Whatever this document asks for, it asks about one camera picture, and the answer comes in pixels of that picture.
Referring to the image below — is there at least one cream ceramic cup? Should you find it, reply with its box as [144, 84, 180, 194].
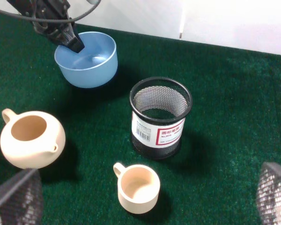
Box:
[113, 162, 161, 214]

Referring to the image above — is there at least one light blue plastic bowl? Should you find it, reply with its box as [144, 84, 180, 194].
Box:
[54, 31, 118, 89]

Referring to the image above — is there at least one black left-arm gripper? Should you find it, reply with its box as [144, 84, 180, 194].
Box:
[8, 0, 85, 53]

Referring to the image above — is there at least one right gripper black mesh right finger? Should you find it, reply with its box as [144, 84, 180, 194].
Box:
[256, 162, 281, 225]

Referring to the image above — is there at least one cream ceramic teapot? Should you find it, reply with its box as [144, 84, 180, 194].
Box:
[0, 108, 66, 169]

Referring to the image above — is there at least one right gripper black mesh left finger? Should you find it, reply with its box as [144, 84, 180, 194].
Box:
[0, 168, 43, 225]

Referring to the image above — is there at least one black mesh pen holder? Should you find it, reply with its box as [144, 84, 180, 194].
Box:
[129, 76, 193, 160]

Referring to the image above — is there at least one dark green felt mat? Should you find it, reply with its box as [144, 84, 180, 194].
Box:
[0, 15, 281, 225]

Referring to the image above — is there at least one black cable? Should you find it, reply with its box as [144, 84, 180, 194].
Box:
[0, 0, 102, 23]

